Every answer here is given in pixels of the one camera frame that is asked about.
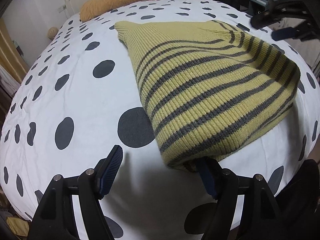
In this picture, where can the white polka dot bed cover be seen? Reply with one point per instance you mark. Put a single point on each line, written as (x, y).
(75, 97)

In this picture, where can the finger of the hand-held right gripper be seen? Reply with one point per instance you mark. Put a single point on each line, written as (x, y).
(285, 34)
(265, 19)

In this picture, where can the orange knit pillow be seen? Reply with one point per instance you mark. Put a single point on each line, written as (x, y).
(117, 1)

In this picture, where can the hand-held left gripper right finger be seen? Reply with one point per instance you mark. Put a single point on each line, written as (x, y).
(206, 178)

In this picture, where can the yellow striped knit sweater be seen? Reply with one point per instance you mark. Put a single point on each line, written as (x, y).
(207, 90)

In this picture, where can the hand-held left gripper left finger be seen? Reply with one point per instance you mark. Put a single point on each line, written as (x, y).
(110, 173)

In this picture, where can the white radiator pipe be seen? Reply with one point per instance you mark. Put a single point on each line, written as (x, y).
(66, 2)

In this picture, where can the gold curtain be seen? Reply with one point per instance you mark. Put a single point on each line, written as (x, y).
(10, 52)

